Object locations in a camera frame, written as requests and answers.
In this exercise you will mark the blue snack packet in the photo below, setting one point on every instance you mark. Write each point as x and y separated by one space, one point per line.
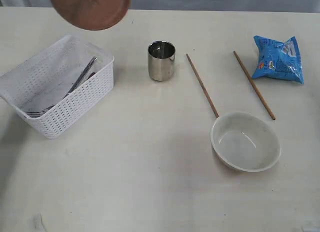
278 60

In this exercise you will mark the shiny steel cup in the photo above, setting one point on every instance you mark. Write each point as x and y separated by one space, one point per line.
161 60

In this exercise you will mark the brown wooden chopstick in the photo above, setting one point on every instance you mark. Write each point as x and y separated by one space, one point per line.
257 91
203 87

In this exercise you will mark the round brown wooden plate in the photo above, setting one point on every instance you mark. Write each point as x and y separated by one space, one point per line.
93 15

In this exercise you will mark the white ceramic bowl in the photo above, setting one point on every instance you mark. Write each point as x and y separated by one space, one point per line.
245 143

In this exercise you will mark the white perforated plastic basket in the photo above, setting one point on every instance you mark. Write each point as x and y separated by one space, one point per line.
44 79

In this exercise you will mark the silver metal fork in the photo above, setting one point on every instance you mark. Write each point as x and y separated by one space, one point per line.
38 113

